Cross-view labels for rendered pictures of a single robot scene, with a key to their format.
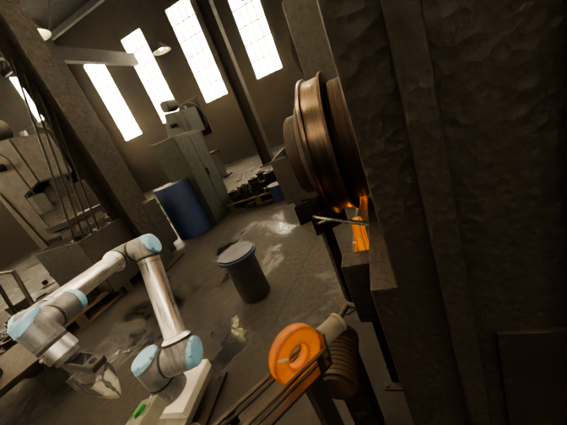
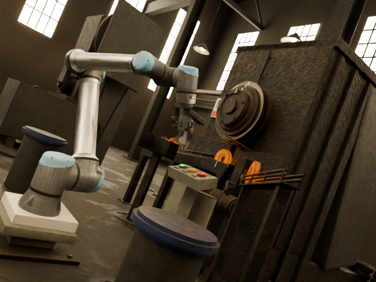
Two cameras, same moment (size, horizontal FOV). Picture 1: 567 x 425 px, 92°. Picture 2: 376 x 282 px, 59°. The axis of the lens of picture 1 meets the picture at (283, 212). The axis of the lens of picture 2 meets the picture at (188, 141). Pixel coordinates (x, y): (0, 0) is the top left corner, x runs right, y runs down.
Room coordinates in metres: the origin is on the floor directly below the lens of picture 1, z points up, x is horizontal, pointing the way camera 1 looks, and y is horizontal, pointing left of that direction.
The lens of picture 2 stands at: (-0.11, 2.00, 0.65)
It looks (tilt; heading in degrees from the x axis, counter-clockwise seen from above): 3 degrees up; 302
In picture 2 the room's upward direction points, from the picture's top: 22 degrees clockwise
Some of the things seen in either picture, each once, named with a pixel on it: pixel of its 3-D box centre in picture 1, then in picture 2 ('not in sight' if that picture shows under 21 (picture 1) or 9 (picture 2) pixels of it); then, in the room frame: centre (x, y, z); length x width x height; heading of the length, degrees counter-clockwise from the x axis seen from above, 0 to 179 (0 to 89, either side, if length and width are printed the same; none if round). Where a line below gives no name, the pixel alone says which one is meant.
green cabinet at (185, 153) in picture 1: (197, 179); not in sight; (4.70, 1.12, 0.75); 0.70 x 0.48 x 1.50; 157
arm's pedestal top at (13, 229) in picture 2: (176, 397); (33, 221); (1.18, 0.94, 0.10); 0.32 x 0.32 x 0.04; 71
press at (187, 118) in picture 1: (195, 141); not in sight; (8.97, 1.68, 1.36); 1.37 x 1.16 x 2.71; 57
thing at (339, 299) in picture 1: (334, 254); (145, 178); (1.51, -0.20, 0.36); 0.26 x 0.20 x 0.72; 12
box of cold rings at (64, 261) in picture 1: (116, 247); not in sight; (3.69, 2.32, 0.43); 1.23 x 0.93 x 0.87; 155
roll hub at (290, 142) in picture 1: (304, 154); (231, 107); (0.99, -0.15, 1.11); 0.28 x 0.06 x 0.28; 157
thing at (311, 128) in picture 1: (330, 146); (240, 112); (0.96, -0.24, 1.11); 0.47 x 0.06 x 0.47; 157
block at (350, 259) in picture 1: (366, 287); (241, 174); (0.73, -0.16, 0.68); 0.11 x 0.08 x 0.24; 67
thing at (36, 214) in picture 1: (53, 193); not in sight; (5.27, 3.71, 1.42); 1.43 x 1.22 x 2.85; 72
